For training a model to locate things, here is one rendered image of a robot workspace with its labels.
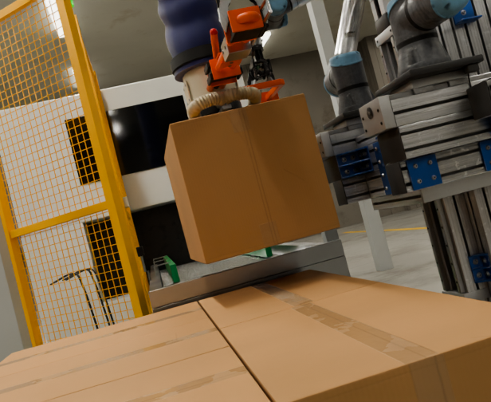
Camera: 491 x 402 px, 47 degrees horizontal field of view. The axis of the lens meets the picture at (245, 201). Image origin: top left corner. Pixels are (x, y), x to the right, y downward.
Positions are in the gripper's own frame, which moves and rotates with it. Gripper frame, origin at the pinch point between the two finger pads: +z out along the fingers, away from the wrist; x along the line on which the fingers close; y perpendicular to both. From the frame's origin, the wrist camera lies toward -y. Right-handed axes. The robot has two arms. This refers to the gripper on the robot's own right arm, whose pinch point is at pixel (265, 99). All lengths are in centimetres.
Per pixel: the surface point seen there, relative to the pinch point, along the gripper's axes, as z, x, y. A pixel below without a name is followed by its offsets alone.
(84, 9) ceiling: -273, -57, -542
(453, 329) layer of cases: 65, -22, 141
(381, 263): 116, 137, -256
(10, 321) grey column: 61, -123, -47
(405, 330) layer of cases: 65, -26, 134
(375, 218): 76, 142, -256
